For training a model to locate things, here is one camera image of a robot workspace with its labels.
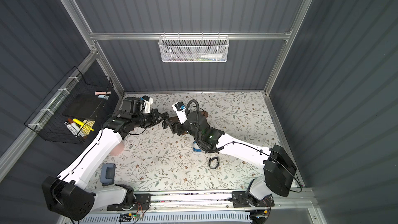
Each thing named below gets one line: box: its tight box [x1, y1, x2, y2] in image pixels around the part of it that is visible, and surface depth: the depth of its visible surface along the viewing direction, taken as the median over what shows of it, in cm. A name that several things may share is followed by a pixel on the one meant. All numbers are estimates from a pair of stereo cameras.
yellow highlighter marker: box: [72, 118, 95, 132], surface depth 72 cm
